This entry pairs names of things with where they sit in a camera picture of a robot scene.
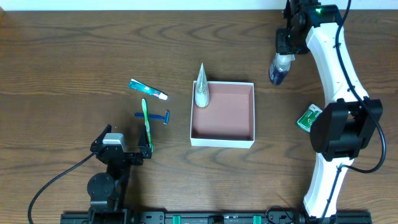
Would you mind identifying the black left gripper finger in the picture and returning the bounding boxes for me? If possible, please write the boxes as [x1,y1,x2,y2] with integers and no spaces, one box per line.
[137,126,152,159]
[91,124,112,146]

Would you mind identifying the clear bottle blue liquid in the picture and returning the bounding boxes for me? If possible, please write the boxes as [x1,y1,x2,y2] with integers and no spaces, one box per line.
[269,53,295,85]

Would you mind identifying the white cream tube gold cap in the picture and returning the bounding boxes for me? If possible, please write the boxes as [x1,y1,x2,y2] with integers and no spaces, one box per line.
[194,63,210,108]

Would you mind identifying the green white soap packet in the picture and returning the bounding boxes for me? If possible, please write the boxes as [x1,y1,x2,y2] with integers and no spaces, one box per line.
[296,104,322,133]

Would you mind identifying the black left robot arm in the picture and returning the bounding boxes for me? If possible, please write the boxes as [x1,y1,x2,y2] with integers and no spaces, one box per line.
[87,125,152,224]

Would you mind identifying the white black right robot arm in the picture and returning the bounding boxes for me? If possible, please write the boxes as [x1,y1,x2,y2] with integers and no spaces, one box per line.
[275,0,387,223]

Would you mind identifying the blue disposable razor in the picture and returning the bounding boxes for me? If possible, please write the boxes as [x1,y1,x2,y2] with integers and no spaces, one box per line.
[134,111,170,124]

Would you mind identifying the green Colgate toothbrush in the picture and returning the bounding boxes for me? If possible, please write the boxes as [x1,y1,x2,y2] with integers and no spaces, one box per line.
[141,98,154,152]

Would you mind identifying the green Colgate toothpaste tube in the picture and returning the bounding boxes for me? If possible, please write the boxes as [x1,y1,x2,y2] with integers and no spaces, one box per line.
[127,78,168,100]

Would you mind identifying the pink cardboard box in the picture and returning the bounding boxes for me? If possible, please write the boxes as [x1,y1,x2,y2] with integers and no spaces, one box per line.
[190,81,256,149]

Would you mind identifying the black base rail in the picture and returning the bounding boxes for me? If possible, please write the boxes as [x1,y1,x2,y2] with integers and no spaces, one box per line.
[60,210,373,224]

